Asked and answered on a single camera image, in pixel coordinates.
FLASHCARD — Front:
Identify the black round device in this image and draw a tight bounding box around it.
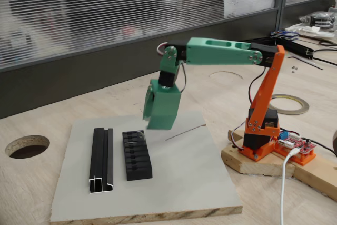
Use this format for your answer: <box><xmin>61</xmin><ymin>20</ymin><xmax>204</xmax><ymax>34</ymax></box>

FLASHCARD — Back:
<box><xmin>299</xmin><ymin>11</ymin><xmax>337</xmax><ymax>30</ymax></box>

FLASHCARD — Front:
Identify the long wooden base plank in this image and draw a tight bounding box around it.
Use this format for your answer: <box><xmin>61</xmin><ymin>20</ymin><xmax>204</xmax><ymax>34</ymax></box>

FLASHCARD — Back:
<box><xmin>291</xmin><ymin>151</ymin><xmax>337</xmax><ymax>202</ymax></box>

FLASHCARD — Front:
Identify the black aluminium profile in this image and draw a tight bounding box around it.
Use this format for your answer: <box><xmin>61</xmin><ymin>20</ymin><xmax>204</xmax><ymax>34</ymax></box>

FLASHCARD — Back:
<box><xmin>88</xmin><ymin>127</ymin><xmax>115</xmax><ymax>194</ymax></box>

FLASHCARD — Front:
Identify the long black metal bar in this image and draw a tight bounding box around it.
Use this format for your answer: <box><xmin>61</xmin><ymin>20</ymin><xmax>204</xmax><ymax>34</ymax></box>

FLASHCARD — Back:
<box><xmin>244</xmin><ymin>36</ymin><xmax>315</xmax><ymax>60</ymax></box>

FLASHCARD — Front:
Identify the servo wire at base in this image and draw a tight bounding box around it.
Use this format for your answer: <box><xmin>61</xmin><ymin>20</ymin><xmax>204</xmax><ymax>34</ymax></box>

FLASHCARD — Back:
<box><xmin>228</xmin><ymin>121</ymin><xmax>247</xmax><ymax>151</ymax></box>

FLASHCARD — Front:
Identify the wooden base block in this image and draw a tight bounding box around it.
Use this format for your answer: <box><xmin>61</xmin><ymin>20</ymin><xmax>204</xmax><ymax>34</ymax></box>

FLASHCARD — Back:
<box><xmin>221</xmin><ymin>129</ymin><xmax>296</xmax><ymax>179</ymax></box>

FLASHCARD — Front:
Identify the grey chipboard panel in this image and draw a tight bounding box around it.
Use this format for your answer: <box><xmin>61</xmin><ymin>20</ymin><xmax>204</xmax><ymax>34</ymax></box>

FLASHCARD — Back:
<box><xmin>49</xmin><ymin>111</ymin><xmax>243</xmax><ymax>223</ymax></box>

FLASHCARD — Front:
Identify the thin black cable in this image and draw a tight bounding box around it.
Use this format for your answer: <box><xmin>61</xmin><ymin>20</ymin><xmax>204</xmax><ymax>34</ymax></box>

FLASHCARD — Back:
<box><xmin>312</xmin><ymin>55</ymin><xmax>337</xmax><ymax>66</ymax></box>

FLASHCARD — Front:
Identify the white plastic clutter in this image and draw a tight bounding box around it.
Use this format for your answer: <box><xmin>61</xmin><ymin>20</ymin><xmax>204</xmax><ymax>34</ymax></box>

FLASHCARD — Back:
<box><xmin>284</xmin><ymin>23</ymin><xmax>337</xmax><ymax>42</ymax></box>

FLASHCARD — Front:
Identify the black hex key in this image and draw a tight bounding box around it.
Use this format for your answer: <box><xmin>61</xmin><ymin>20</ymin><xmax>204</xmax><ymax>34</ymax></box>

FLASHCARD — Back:
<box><xmin>286</xmin><ymin>55</ymin><xmax>315</xmax><ymax>65</ymax></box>

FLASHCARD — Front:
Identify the white USB cable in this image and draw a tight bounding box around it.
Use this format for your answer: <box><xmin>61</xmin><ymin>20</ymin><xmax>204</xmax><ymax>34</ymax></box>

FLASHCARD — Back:
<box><xmin>278</xmin><ymin>148</ymin><xmax>300</xmax><ymax>225</ymax></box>

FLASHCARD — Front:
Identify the servo wire at elbow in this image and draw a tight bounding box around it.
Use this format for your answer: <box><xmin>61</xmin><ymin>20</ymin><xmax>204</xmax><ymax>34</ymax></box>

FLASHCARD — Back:
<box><xmin>248</xmin><ymin>65</ymin><xmax>267</xmax><ymax>105</ymax></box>

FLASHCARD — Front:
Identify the stack of blue cards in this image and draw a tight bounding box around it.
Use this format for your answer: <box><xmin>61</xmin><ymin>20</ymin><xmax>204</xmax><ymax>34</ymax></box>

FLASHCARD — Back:
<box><xmin>270</xmin><ymin>30</ymin><xmax>300</xmax><ymax>41</ymax></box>

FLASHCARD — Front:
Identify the black slotted block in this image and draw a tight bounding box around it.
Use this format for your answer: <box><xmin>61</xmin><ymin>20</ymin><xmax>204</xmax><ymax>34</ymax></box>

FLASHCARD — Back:
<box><xmin>122</xmin><ymin>130</ymin><xmax>153</xmax><ymax>182</ymax></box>

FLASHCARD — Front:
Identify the orange controller board mount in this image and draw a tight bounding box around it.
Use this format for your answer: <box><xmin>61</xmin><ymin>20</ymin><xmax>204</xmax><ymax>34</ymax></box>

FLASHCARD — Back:
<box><xmin>272</xmin><ymin>142</ymin><xmax>316</xmax><ymax>167</ymax></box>

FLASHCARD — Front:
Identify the thin tape roll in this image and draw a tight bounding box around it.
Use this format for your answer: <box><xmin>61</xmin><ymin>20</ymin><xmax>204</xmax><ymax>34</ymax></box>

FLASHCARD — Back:
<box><xmin>268</xmin><ymin>93</ymin><xmax>310</xmax><ymax>116</ymax></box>

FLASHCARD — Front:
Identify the black power cable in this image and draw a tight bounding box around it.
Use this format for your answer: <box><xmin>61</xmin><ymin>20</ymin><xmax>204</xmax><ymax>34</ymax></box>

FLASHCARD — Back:
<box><xmin>302</xmin><ymin>136</ymin><xmax>337</xmax><ymax>157</ymax></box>

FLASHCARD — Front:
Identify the servo wire at wrist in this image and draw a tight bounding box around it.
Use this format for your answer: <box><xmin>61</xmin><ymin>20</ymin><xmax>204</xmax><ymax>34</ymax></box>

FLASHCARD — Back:
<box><xmin>156</xmin><ymin>42</ymin><xmax>188</xmax><ymax>94</ymax></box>

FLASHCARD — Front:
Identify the red controller board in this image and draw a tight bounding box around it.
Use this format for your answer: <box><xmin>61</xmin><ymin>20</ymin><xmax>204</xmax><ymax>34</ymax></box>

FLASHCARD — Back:
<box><xmin>275</xmin><ymin>129</ymin><xmax>317</xmax><ymax>156</ymax></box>

